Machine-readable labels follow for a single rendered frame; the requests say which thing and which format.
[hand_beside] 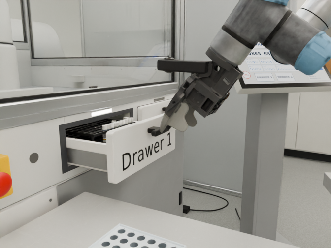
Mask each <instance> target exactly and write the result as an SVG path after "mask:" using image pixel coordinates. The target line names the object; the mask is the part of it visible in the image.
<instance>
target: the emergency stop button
mask: <svg viewBox="0 0 331 248"><path fill-rule="evenodd" d="M11 186H12V178H11V176H10V175H9V174H8V173H5V172H0V197H3V196H5V195H6V194H7V193H8V192H9V191H10V189H11Z"/></svg>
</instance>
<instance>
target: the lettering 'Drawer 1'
mask: <svg viewBox="0 0 331 248"><path fill-rule="evenodd" d="M167 135H169V144H168V145H167V146H169V145H171V143H170V133H168V134H167ZM163 140H164V139H162V140H161V150H162V141H163ZM157 143H158V146H156V144H157ZM155 146H156V147H155ZM157 147H159V142H156V143H155V145H154V151H155V152H156V153H157V152H158V151H159V149H158V150H157V151H156V150H155V148H157ZM152 149H153V144H152V148H151V150H150V146H148V152H147V148H145V150H146V155H147V158H148V155H149V150H150V156H151V155H152ZM140 151H142V153H141V154H140V155H139V157H140V156H141V155H142V159H141V160H140V159H139V157H138V161H139V162H141V161H142V160H144V152H143V149H141V150H139V151H138V153H139V152H140ZM136 153H137V152H135V153H133V165H134V156H135V154H136ZM125 155H129V158H130V161H129V164H128V166H127V167H126V168H124V156H125ZM122 159H123V171H124V170H126V169H127V168H128V167H129V166H130V164H131V155H130V153H124V154H122Z"/></svg>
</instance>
